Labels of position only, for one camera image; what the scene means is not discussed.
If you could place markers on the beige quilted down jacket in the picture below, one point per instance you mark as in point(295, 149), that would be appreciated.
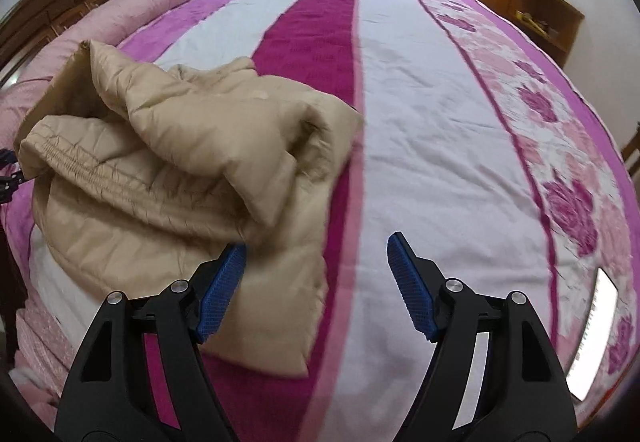
point(141, 174)

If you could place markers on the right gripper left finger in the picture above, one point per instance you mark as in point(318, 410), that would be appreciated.
point(108, 393)

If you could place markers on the wooden chair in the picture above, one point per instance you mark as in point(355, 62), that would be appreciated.
point(631, 154)

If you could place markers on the white smartphone on bed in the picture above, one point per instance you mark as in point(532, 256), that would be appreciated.
point(592, 345)

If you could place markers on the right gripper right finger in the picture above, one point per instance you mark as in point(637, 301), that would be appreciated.
point(524, 394)

